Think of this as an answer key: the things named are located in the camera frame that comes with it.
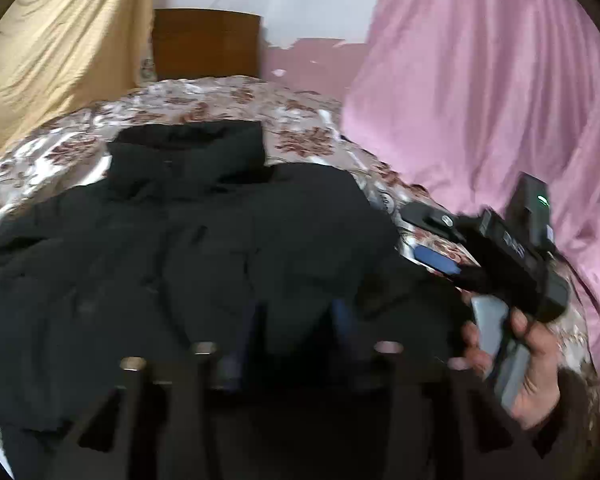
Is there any yellow hanging cloth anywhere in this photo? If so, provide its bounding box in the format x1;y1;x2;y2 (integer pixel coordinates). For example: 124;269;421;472
0;0;158;168

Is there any person's right hand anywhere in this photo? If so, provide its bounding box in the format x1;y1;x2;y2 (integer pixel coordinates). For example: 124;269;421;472
447;292;562;431

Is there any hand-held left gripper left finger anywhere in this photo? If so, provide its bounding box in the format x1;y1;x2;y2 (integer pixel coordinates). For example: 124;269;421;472
62;304;261;480

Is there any wooden headboard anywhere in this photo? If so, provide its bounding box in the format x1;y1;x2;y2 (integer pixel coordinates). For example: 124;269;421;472
151;8;262;82

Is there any black jacket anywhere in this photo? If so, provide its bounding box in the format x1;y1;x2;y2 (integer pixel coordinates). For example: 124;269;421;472
0;120;468;433

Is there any pink curtain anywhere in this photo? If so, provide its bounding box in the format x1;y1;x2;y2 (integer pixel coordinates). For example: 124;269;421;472
341;0;600;361

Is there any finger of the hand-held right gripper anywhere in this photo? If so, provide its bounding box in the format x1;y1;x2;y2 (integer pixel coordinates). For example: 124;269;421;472
401;202;465;242
413;246;465;288

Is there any floral satin bedspread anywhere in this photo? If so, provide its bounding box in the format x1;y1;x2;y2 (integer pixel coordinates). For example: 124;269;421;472
0;76;600;480

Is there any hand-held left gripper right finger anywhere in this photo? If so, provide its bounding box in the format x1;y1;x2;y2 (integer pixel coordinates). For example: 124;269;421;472
329;299;528;480

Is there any person's right forearm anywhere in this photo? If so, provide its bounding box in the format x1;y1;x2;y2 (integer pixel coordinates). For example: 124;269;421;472
527;367;600;466

